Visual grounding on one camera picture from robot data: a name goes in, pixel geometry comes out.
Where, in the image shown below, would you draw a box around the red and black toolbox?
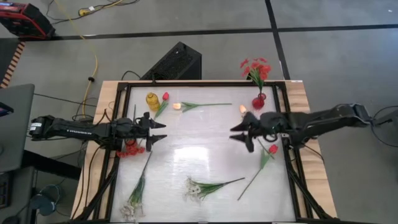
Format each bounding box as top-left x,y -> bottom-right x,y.
0,1 -> 56,40

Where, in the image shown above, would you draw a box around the thin black floor cable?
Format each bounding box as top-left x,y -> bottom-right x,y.
33,92 -> 98,108

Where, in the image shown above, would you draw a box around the red flower bunch green leaves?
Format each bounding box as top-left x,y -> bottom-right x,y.
239,57 -> 272,94

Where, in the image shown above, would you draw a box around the yellow extension cord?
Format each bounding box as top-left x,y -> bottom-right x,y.
53,0 -> 125,118

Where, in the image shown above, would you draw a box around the red glass vase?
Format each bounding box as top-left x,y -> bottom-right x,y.
251,92 -> 267,110

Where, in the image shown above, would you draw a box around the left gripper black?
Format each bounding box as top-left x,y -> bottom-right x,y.
107,111 -> 169,152

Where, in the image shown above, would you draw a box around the white veined flower bunch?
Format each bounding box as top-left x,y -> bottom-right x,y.
183,176 -> 246,203
119,151 -> 153,222

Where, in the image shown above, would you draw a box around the black metal table frame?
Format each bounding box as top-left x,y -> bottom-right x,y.
68,80 -> 341,224

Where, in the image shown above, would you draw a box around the red artificial tulip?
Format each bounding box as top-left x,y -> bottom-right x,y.
154,91 -> 170,120
238,138 -> 279,202

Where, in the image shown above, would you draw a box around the yellow glass vase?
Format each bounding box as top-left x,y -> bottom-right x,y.
146,91 -> 160,112

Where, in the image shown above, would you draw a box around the black mat orange striped edge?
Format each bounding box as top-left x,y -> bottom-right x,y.
0,40 -> 25,90

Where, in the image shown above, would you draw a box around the dark phone lit screen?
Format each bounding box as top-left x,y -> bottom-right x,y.
0,102 -> 15,118

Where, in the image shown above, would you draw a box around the blue round device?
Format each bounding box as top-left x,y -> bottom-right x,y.
30,184 -> 63,217

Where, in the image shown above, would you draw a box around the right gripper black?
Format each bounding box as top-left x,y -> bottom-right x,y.
229,111 -> 294,154

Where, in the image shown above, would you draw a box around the grey flat panel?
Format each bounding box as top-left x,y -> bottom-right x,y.
0,83 -> 35,174

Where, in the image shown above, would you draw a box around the small red blossom sprig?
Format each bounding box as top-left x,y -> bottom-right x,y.
116,139 -> 146,158

